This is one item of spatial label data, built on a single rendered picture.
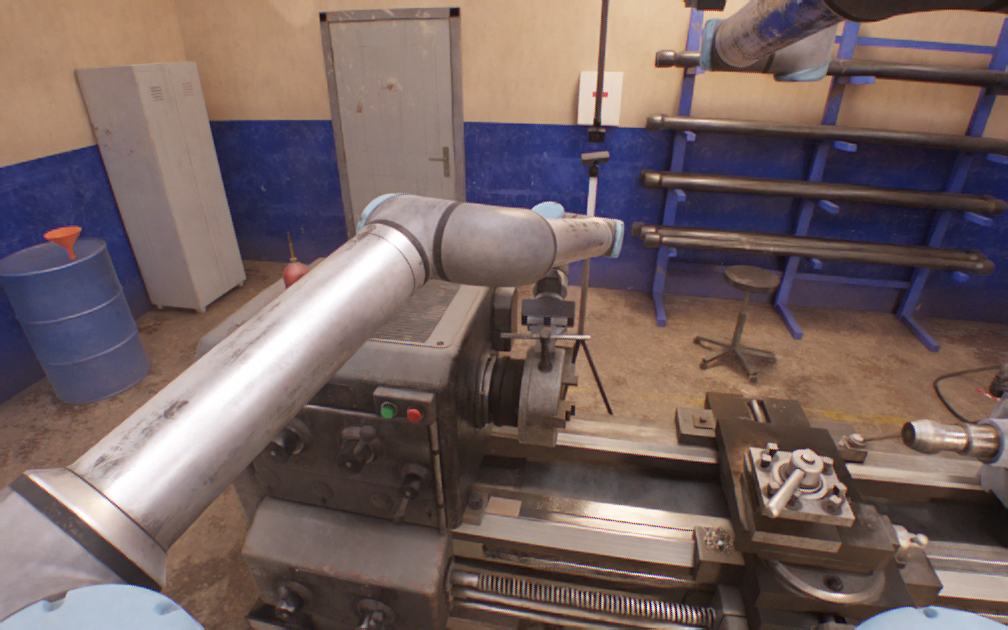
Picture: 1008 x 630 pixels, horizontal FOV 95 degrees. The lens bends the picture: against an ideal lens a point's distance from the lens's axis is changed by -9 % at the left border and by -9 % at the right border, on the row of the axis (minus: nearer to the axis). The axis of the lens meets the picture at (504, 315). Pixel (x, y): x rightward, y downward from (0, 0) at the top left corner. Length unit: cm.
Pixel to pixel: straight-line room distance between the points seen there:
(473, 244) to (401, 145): 372
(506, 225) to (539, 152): 346
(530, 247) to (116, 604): 56
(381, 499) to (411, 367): 40
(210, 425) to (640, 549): 106
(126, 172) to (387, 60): 208
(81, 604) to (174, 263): 421
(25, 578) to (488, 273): 54
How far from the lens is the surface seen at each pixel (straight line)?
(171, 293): 473
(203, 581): 255
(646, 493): 163
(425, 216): 71
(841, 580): 131
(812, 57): 111
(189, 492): 52
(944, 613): 41
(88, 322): 370
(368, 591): 140
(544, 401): 119
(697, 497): 166
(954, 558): 168
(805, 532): 120
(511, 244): 69
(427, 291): 128
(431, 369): 104
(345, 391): 112
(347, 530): 140
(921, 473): 186
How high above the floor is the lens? 190
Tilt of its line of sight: 29 degrees down
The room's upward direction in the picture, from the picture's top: straight up
